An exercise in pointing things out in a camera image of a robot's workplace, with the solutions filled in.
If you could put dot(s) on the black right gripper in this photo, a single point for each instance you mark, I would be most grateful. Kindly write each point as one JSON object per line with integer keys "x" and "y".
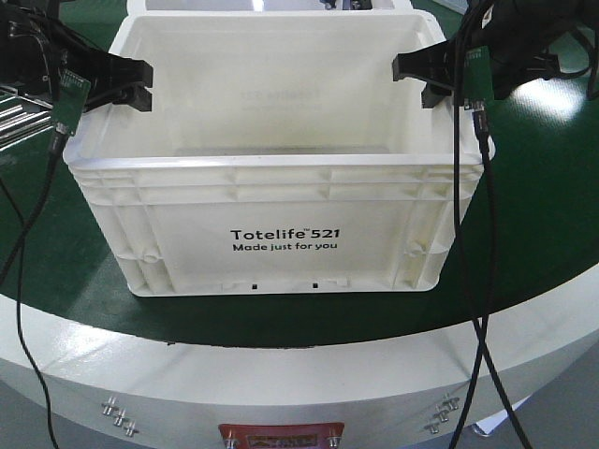
{"x": 518, "y": 35}

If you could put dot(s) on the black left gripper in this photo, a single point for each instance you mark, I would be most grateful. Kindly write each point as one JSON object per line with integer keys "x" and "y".
{"x": 37, "y": 48}

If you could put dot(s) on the white plastic tote crate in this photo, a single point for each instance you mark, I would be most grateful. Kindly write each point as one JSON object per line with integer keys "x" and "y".
{"x": 279, "y": 156}

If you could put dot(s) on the green right circuit board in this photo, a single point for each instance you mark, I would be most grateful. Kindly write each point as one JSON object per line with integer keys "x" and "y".
{"x": 477, "y": 76}

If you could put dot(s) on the green circuit board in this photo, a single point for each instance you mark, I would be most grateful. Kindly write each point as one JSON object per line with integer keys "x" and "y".
{"x": 477, "y": 76}
{"x": 67, "y": 110}

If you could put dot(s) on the green left circuit board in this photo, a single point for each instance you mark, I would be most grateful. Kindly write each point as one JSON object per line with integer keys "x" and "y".
{"x": 67, "y": 110}

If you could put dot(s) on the red warning label plate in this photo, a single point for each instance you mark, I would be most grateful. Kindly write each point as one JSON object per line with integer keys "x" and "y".
{"x": 318, "y": 435}

